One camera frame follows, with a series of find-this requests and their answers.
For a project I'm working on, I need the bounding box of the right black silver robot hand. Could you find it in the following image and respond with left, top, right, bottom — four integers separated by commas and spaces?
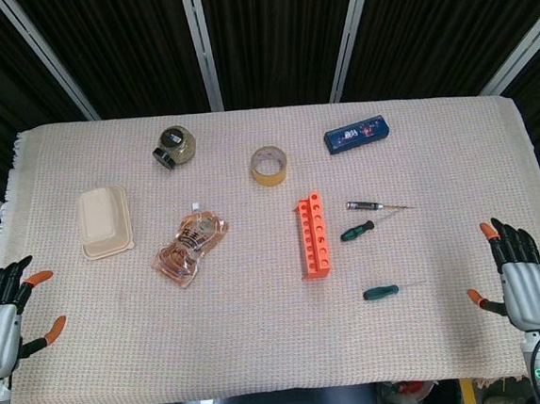
460, 214, 540, 339

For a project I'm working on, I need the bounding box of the teal handled screwdriver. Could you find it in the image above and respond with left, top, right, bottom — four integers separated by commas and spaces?
362, 281, 429, 302

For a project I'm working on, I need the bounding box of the green black handled screwdriver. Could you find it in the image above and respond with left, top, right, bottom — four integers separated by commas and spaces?
337, 213, 401, 243

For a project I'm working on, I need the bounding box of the black metal precision screwdriver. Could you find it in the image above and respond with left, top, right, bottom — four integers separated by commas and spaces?
345, 195, 417, 216

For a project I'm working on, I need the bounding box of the orange screwdriver rack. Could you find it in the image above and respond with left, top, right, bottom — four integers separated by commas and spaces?
290, 188, 335, 283

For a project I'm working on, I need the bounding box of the yellow strip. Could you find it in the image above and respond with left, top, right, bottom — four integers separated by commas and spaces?
459, 377, 479, 404

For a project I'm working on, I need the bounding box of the black waste bin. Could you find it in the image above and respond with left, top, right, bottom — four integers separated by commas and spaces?
376, 377, 464, 404

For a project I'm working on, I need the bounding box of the beige lidded food container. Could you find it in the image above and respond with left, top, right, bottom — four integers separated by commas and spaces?
76, 183, 137, 262

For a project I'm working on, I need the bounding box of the orange-brown sauce pouch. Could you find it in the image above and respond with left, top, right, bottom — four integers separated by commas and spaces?
145, 198, 237, 293

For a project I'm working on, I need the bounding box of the dark blue rectangular box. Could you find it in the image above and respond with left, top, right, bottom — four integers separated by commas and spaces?
322, 113, 393, 156

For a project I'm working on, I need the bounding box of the glass jar with black lid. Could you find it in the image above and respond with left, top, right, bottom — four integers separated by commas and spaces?
149, 124, 199, 170

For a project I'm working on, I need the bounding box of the beige woven tablecloth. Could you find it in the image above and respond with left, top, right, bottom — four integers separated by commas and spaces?
0, 81, 540, 404

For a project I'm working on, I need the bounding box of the yellow tape roll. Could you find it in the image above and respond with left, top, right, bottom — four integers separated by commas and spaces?
247, 144, 291, 188

